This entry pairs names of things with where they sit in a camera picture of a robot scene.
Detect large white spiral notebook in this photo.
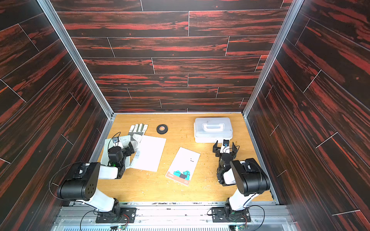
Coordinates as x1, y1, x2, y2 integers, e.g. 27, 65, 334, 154
130, 135, 166, 172

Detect small teal cover notebook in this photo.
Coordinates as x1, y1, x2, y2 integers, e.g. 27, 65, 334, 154
165, 147, 200, 186

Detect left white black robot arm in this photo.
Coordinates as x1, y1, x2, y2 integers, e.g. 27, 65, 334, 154
56, 142, 135, 219

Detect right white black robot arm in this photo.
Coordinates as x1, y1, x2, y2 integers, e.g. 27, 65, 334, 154
211, 140, 271, 222

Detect white plastic storage box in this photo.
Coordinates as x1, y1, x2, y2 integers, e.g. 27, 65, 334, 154
194, 117, 233, 143

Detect white grey work glove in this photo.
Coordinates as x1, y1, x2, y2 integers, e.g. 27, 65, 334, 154
128, 123, 148, 144

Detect black tape roll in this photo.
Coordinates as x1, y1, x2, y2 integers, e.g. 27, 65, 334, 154
157, 124, 168, 135

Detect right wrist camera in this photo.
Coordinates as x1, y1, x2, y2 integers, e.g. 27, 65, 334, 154
222, 140, 230, 148

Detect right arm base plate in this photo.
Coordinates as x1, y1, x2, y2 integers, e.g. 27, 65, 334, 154
207, 207, 251, 223

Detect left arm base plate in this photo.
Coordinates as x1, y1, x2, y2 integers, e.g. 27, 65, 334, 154
95, 208, 137, 224

